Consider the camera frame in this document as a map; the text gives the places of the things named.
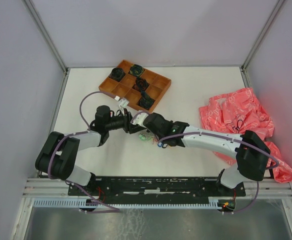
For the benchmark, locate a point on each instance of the pink patterned cloth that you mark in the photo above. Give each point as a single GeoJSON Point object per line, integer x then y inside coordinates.
{"type": "Point", "coordinates": [239, 111]}

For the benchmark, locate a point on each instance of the orange flower rolled cloth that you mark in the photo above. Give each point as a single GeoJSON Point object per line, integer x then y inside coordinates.
{"type": "Point", "coordinates": [141, 84]}

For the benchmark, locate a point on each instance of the wooden compartment tray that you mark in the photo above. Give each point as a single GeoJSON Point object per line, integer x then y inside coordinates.
{"type": "Point", "coordinates": [158, 86]}

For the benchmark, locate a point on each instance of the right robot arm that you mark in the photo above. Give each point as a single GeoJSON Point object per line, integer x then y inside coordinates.
{"type": "Point", "coordinates": [250, 152]}

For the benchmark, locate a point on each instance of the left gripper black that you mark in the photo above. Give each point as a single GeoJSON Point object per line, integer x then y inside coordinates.
{"type": "Point", "coordinates": [128, 126]}

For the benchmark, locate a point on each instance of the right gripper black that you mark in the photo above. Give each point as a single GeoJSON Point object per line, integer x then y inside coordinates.
{"type": "Point", "coordinates": [171, 123]}

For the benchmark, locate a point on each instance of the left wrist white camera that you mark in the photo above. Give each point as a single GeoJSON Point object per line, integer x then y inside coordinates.
{"type": "Point", "coordinates": [122, 102]}

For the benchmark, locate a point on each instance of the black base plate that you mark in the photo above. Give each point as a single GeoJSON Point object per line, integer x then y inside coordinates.
{"type": "Point", "coordinates": [159, 190]}

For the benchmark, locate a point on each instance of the dark floral rolled cloth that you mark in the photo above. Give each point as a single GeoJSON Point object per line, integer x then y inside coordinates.
{"type": "Point", "coordinates": [117, 74]}

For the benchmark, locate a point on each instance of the green leaf rolled cloth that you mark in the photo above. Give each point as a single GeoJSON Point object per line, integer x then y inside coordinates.
{"type": "Point", "coordinates": [145, 101]}

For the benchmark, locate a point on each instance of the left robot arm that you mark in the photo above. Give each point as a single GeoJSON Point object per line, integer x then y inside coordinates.
{"type": "Point", "coordinates": [58, 155]}

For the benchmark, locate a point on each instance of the dark green rolled cloth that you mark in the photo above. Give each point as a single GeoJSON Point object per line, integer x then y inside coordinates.
{"type": "Point", "coordinates": [136, 70]}

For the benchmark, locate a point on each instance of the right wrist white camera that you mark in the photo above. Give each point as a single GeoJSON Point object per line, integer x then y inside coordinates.
{"type": "Point", "coordinates": [139, 118]}

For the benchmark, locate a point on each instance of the wrist white camera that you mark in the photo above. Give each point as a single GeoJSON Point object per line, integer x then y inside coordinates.
{"type": "Point", "coordinates": [122, 102]}
{"type": "Point", "coordinates": [139, 118]}

